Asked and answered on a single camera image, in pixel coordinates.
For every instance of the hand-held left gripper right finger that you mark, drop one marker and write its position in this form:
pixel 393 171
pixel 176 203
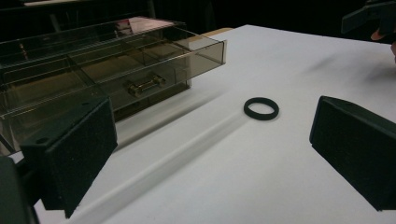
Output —
pixel 358 149

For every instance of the smoky clear compartment drawer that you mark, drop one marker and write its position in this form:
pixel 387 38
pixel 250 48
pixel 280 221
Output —
pixel 205 56

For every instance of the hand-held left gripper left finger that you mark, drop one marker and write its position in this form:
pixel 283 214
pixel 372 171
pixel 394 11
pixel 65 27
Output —
pixel 77 155

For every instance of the smoky clear drawer cabinet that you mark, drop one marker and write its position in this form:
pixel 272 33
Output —
pixel 37 40

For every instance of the tan wooden board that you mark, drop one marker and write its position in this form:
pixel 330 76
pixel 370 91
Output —
pixel 216 31

